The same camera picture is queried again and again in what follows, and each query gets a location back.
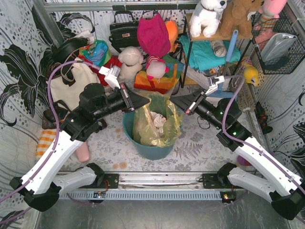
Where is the yellow translucent trash bag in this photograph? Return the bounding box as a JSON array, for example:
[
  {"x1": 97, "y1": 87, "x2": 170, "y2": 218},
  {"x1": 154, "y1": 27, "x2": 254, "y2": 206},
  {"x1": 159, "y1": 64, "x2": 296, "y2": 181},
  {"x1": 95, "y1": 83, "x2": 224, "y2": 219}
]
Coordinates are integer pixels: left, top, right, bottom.
[{"x1": 132, "y1": 92, "x2": 184, "y2": 147}]

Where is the teal plastic trash bin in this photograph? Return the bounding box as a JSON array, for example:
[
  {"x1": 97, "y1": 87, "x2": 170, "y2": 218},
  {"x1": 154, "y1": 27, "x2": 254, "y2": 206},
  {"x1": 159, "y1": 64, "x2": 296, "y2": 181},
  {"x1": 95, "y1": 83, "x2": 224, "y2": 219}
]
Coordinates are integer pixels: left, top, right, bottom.
[{"x1": 122, "y1": 112, "x2": 174, "y2": 160}]

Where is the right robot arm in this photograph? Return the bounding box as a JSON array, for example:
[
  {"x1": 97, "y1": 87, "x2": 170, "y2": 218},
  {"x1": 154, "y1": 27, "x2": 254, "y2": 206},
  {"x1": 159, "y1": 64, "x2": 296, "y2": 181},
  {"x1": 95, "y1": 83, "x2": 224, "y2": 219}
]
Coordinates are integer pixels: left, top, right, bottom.
[{"x1": 170, "y1": 91, "x2": 305, "y2": 220}]

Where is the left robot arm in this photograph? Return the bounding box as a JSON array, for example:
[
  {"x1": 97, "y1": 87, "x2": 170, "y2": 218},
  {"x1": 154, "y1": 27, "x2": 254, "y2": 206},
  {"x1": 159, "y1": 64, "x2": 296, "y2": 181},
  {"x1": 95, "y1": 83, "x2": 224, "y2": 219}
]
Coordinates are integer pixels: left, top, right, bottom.
[{"x1": 10, "y1": 83, "x2": 149, "y2": 212}]

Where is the crumpled white paper trash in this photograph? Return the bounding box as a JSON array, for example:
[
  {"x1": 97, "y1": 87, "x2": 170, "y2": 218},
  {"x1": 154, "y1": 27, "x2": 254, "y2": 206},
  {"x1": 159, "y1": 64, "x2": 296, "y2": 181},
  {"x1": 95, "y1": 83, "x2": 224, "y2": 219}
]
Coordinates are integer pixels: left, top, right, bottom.
[{"x1": 150, "y1": 112, "x2": 166, "y2": 137}]

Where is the colourful printed cloth bag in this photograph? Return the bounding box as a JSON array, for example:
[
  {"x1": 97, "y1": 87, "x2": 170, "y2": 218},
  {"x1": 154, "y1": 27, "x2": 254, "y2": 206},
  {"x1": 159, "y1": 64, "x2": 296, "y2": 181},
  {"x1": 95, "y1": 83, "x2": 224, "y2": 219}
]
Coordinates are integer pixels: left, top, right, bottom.
[{"x1": 79, "y1": 40, "x2": 112, "y2": 67}]

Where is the cream canvas tote bag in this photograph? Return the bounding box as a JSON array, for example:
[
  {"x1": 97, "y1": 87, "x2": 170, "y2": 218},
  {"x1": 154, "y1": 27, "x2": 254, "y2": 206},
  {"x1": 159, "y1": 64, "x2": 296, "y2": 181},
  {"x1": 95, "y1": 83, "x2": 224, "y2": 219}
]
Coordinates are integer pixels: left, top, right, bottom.
[{"x1": 50, "y1": 63, "x2": 101, "y2": 111}]

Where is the magenta fabric bag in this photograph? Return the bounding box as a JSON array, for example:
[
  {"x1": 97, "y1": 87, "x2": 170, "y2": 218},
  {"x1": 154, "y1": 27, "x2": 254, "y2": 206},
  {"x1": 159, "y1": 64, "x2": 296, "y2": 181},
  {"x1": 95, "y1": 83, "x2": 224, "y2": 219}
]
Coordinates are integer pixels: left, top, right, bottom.
[{"x1": 137, "y1": 13, "x2": 171, "y2": 58}]

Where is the brown patterned bag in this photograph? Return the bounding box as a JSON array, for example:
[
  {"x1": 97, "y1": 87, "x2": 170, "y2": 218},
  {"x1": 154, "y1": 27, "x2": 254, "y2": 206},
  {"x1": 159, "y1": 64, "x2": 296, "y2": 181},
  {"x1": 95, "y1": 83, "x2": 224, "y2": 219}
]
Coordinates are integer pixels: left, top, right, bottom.
[{"x1": 41, "y1": 100, "x2": 71, "y2": 130}]

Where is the rainbow striped folded cloth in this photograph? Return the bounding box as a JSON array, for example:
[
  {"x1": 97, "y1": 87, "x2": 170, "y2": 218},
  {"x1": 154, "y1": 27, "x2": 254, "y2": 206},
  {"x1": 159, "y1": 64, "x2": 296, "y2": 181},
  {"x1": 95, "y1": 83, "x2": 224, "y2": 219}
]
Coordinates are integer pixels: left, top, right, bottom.
[{"x1": 133, "y1": 54, "x2": 184, "y2": 94}]

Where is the blue floor sweeper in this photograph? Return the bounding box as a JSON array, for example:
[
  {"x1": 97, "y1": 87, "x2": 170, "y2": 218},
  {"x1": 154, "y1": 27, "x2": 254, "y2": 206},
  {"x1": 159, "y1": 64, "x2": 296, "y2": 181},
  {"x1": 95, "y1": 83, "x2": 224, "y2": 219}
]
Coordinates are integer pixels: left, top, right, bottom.
[{"x1": 208, "y1": 30, "x2": 239, "y2": 100}]

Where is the red folded cloth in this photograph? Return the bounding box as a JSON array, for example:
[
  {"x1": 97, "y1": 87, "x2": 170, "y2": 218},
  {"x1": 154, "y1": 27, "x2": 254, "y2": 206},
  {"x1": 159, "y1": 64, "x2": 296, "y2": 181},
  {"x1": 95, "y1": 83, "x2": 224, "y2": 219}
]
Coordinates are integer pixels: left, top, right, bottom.
[{"x1": 90, "y1": 56, "x2": 122, "y2": 86}]

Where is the cream plush sheep toy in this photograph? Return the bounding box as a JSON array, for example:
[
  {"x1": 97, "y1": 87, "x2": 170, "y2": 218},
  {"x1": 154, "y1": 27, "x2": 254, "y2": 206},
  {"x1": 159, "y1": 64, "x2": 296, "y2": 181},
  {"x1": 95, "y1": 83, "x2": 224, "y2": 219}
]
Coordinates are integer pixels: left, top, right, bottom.
[{"x1": 118, "y1": 46, "x2": 144, "y2": 80}]

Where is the pink plush doll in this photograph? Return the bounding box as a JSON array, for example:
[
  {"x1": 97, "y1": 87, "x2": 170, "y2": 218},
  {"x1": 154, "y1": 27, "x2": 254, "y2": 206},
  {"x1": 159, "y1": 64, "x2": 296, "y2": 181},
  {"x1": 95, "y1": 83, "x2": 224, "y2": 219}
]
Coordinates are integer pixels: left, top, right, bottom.
[{"x1": 146, "y1": 55, "x2": 169, "y2": 80}]

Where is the teal folded cloth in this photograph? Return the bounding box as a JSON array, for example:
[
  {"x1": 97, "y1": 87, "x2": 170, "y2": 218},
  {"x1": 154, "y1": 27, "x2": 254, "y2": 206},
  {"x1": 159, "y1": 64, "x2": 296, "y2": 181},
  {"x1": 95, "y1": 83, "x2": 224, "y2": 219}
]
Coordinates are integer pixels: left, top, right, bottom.
[{"x1": 179, "y1": 36, "x2": 241, "y2": 71}]

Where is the beige chenille mop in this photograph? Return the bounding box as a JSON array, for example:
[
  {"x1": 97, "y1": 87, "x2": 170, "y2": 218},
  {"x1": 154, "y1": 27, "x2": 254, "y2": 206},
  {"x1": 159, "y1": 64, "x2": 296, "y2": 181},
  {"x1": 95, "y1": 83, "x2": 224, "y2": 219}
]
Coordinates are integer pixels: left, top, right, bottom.
[{"x1": 234, "y1": 76, "x2": 258, "y2": 134}]

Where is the black leather handbag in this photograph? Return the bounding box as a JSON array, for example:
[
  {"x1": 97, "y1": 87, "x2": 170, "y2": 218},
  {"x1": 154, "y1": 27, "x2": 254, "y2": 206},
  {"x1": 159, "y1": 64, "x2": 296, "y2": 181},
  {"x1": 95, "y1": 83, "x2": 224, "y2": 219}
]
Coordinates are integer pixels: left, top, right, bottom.
[{"x1": 109, "y1": 11, "x2": 140, "y2": 53}]

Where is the wooden metal shelf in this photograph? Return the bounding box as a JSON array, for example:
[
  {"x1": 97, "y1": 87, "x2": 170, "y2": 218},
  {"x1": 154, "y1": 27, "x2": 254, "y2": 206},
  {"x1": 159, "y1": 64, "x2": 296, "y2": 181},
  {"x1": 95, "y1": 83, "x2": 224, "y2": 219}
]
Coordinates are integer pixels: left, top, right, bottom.
[{"x1": 179, "y1": 13, "x2": 253, "y2": 88}]

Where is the yellow plush duck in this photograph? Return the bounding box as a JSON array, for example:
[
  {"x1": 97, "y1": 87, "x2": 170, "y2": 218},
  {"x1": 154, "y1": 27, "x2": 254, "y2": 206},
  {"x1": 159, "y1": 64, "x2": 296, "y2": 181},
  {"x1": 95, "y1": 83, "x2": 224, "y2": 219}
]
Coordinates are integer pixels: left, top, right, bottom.
[{"x1": 241, "y1": 58, "x2": 259, "y2": 86}]

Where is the pink glasses case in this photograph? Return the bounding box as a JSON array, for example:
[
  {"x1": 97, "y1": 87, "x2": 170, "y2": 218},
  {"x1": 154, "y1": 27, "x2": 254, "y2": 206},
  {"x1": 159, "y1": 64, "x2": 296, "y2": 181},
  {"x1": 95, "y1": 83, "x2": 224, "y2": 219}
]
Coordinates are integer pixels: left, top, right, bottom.
[{"x1": 75, "y1": 142, "x2": 90, "y2": 163}]

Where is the dark patterned cloth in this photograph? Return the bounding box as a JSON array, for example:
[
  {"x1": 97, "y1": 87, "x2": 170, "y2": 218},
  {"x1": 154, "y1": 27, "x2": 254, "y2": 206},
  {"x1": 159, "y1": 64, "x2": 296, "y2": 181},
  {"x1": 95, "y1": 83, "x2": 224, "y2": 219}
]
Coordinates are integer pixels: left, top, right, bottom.
[{"x1": 255, "y1": 102, "x2": 273, "y2": 135}]

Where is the orange plush toy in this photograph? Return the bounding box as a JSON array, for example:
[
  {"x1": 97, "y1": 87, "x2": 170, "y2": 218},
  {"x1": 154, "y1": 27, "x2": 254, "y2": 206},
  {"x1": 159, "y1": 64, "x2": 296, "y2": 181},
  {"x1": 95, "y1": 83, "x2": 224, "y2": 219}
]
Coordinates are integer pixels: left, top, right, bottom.
[{"x1": 165, "y1": 21, "x2": 178, "y2": 52}]

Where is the orange checked towel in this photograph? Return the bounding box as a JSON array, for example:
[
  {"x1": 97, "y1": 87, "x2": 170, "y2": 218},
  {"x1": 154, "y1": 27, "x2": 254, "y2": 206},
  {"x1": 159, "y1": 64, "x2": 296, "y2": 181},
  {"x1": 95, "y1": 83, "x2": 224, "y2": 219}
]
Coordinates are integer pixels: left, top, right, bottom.
[{"x1": 35, "y1": 129, "x2": 56, "y2": 160}]

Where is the white plush dog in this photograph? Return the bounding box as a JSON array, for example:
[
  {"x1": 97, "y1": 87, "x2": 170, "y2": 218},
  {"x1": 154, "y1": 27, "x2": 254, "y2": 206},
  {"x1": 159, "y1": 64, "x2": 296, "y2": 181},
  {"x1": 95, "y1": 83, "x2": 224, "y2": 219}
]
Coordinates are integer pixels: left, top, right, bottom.
[{"x1": 190, "y1": 0, "x2": 227, "y2": 38}]

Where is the brown plush bear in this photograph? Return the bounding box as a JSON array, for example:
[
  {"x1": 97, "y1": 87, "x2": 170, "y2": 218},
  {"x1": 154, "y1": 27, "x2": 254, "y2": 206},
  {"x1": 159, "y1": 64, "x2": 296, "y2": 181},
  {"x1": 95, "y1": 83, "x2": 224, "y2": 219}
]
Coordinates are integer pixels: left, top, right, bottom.
[{"x1": 220, "y1": 0, "x2": 264, "y2": 38}]

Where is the silver foil pouch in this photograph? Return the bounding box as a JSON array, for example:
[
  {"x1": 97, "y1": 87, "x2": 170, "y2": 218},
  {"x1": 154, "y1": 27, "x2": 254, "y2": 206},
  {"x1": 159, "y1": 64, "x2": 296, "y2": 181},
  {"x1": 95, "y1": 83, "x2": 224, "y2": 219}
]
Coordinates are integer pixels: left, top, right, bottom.
[{"x1": 261, "y1": 33, "x2": 298, "y2": 62}]

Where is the pink plush toy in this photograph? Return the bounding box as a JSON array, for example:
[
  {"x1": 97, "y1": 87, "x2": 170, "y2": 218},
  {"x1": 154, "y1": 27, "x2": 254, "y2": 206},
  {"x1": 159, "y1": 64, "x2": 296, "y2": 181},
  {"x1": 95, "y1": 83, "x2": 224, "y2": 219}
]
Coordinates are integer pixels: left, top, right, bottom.
[{"x1": 258, "y1": 0, "x2": 287, "y2": 28}]

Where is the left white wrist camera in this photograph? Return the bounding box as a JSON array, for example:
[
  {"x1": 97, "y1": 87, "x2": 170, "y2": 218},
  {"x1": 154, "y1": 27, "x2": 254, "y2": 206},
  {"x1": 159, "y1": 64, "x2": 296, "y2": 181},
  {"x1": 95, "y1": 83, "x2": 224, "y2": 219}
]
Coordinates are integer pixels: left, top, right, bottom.
[{"x1": 99, "y1": 66, "x2": 121, "y2": 89}]

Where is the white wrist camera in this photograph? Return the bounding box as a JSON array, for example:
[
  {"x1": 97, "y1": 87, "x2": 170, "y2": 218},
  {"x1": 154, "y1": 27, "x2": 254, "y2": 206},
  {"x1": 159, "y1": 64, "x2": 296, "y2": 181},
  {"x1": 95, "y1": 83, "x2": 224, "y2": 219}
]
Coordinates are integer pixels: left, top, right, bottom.
[
  {"x1": 99, "y1": 66, "x2": 121, "y2": 89},
  {"x1": 205, "y1": 75, "x2": 225, "y2": 96}
]

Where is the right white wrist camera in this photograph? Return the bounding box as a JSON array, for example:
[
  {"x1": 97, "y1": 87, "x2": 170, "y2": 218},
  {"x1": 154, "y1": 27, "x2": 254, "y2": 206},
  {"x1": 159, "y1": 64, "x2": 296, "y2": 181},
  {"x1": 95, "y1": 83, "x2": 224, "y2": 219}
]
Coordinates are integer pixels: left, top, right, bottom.
[{"x1": 205, "y1": 75, "x2": 225, "y2": 96}]

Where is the metal base rail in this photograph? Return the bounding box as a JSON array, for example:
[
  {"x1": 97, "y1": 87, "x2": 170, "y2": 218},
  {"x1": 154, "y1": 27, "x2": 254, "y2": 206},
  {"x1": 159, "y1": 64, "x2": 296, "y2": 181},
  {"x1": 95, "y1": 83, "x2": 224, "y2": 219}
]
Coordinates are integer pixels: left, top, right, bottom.
[{"x1": 60, "y1": 172, "x2": 244, "y2": 202}]

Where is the black wire basket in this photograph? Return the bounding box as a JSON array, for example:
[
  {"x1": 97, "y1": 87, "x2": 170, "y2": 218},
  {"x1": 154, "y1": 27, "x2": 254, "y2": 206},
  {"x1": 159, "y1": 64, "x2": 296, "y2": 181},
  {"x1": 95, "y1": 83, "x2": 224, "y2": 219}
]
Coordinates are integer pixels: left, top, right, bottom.
[{"x1": 252, "y1": 11, "x2": 305, "y2": 74}]

